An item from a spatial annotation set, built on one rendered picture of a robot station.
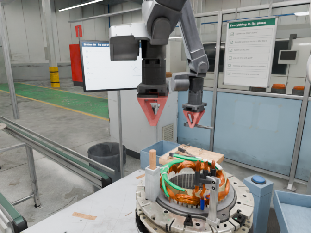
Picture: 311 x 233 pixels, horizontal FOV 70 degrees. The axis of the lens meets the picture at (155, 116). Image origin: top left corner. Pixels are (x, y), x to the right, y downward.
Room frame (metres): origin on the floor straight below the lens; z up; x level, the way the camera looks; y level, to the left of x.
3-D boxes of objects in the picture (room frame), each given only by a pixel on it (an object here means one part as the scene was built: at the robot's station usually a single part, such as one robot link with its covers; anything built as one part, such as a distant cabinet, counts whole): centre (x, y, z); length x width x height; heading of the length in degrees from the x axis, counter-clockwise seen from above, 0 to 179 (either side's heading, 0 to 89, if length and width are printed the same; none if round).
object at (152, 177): (0.52, 0.01, 1.14); 0.03 x 0.03 x 0.09; 56
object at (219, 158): (0.85, -0.15, 1.05); 0.20 x 0.19 x 0.02; 53
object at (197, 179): (0.43, -0.11, 1.21); 0.04 x 0.04 x 0.03; 56
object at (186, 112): (0.89, -0.16, 1.22); 0.07 x 0.07 x 0.09; 54
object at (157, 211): (0.56, -0.11, 1.09); 0.32 x 0.32 x 0.01
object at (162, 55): (0.53, 0.01, 1.48); 0.07 x 0.06 x 0.07; 102
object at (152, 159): (0.52, 0.01, 1.20); 0.02 x 0.02 x 0.06
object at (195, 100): (0.89, -0.16, 1.29); 0.10 x 0.07 x 0.07; 144
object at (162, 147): (0.94, -0.03, 0.92); 0.17 x 0.11 x 0.28; 143
